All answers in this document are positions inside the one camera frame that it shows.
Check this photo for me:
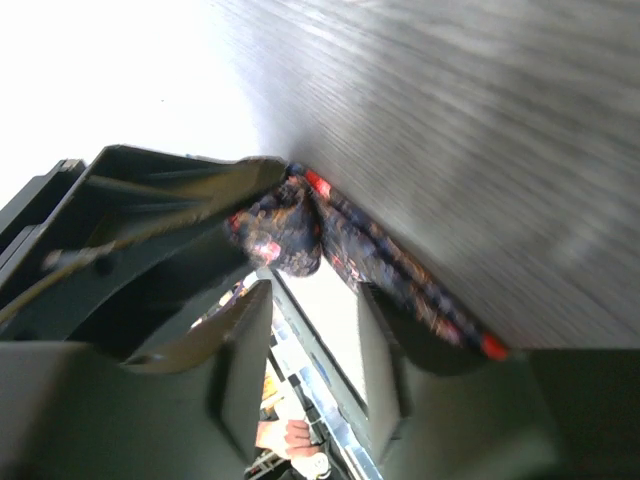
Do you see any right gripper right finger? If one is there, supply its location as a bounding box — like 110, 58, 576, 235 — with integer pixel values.
358, 284, 639, 479

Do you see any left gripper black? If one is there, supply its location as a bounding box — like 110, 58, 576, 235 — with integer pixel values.
1, 145, 284, 312

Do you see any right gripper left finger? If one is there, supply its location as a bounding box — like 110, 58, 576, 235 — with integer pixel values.
1, 281, 273, 479

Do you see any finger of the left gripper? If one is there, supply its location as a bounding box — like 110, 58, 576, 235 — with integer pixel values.
1, 227, 249, 358

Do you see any dark patterned necktie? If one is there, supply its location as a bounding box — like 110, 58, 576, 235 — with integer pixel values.
226, 164, 507, 360

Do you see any bystander hand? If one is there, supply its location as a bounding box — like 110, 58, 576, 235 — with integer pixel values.
255, 420, 320, 460

